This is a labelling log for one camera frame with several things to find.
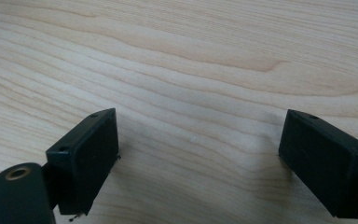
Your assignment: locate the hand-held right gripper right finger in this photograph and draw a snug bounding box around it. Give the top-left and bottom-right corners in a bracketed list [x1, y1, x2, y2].
[278, 108, 358, 219]

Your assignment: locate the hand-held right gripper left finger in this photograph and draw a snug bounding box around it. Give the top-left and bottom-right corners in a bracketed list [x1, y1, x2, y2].
[45, 107, 120, 217]

